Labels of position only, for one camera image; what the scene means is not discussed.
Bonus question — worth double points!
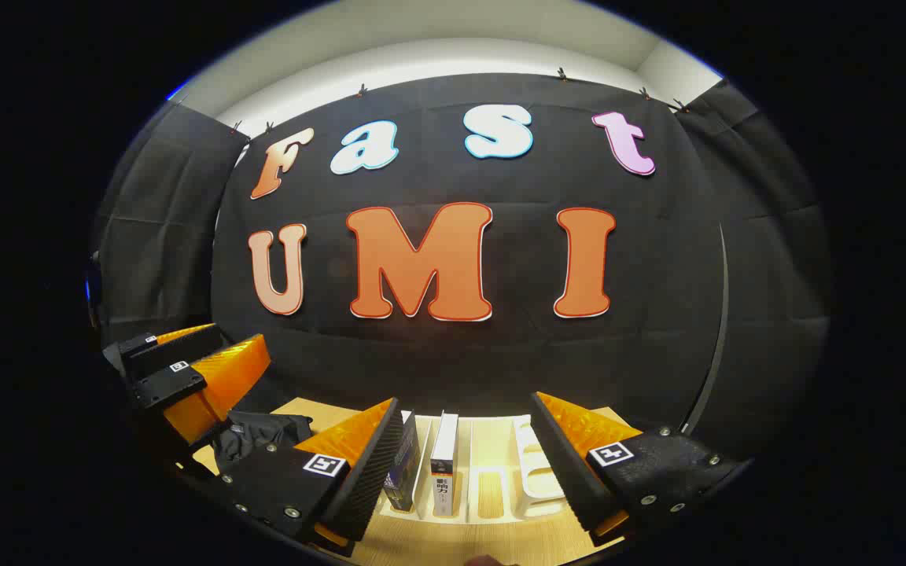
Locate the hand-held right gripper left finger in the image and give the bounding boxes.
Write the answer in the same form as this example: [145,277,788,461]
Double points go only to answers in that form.
[217,397,407,559]

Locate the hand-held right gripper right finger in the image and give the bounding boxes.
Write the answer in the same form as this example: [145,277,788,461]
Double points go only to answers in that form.
[530,391,753,549]

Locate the white bookshelf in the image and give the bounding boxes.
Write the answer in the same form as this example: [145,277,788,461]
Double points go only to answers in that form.
[378,413,572,526]

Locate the blue book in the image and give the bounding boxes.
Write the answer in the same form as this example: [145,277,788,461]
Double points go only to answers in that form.
[382,410,421,513]

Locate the white portrait cover book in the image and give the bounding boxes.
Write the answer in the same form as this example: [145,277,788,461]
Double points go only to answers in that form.
[431,411,459,517]

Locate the black schoolbag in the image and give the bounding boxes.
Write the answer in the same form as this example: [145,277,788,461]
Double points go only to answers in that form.
[213,410,314,472]

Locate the grey metal pole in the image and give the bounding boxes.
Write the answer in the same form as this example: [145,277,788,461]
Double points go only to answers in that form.
[685,224,731,435]

